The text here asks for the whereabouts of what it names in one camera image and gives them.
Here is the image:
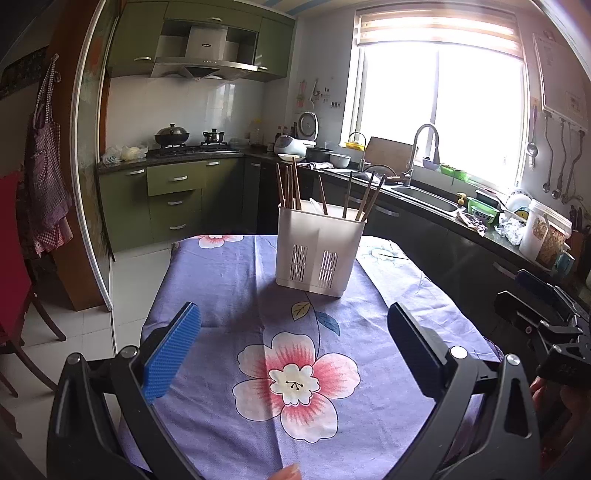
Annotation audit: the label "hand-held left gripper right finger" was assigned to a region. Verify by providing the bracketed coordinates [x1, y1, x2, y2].
[385, 302, 541, 480]

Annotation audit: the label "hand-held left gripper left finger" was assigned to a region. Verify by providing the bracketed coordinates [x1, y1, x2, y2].
[46, 302, 204, 480]

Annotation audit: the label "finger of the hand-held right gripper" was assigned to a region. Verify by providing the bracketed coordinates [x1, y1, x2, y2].
[494, 291, 585, 340]
[516, 270, 591, 324]

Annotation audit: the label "white plastic utensil holder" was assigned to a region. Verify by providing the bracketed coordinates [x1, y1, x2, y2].
[276, 205, 368, 298]

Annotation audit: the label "person's right hand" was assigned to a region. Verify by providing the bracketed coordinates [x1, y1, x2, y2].
[529, 375, 591, 444]

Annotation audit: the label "person's left hand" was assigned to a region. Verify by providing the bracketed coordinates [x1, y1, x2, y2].
[263, 464, 304, 480]

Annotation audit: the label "white plastic bucket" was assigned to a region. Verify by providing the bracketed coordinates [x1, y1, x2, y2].
[519, 199, 573, 271]

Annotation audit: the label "crumpled clear plastic bag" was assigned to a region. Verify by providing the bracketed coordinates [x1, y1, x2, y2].
[496, 217, 525, 245]

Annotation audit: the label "knife block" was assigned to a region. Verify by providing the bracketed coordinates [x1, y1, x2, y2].
[570, 205, 591, 278]

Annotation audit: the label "stack of white plates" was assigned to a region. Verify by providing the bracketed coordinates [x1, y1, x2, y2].
[505, 191, 532, 217]

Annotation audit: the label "green bowl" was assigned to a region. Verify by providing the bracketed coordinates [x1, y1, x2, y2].
[467, 197, 501, 225]

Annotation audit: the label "purple floral tablecloth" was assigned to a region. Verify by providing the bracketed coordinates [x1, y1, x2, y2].
[117, 233, 502, 480]

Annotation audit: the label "patterned dish rag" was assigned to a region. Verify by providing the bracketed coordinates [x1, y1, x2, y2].
[456, 210, 488, 236]

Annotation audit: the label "hanging metal ladle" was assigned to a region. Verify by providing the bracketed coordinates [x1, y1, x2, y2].
[526, 104, 541, 169]

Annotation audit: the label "steel sink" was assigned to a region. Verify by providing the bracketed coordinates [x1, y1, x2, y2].
[365, 175, 462, 215]

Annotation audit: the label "green base cabinet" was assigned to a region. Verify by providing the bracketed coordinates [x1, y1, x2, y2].
[97, 157, 245, 252]

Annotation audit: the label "tall steel faucet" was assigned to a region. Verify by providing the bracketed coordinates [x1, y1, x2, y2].
[402, 124, 441, 185]

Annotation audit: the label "black wok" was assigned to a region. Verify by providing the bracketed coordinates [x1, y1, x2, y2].
[365, 165, 398, 183]

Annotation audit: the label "red wooden chair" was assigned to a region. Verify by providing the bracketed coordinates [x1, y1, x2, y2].
[0, 171, 68, 398]

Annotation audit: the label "wooden cutting board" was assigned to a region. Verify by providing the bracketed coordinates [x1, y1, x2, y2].
[365, 137, 414, 174]

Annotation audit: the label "window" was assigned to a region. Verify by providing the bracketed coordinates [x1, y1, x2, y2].
[355, 41, 527, 195]

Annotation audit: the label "white plastic bags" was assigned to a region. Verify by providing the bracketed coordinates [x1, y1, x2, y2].
[102, 145, 148, 164]

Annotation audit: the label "gas stove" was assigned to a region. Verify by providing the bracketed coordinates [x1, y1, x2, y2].
[152, 143, 241, 158]

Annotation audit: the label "checked apron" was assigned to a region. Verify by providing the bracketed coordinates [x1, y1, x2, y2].
[25, 54, 75, 257]

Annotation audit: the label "black clay pot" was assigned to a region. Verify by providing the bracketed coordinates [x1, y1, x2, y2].
[154, 123, 191, 147]

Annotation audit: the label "white rice cooker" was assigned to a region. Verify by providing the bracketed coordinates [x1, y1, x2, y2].
[274, 112, 319, 158]

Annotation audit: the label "striped window blind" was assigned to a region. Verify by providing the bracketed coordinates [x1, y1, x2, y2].
[355, 9, 525, 58]

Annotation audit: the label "steel range hood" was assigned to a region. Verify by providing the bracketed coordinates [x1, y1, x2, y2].
[151, 25, 259, 81]

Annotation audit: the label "sliding door frame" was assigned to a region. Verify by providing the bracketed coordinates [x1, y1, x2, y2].
[69, 0, 125, 315]

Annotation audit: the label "green wall cabinet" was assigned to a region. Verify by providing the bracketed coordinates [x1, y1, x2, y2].
[106, 0, 296, 84]

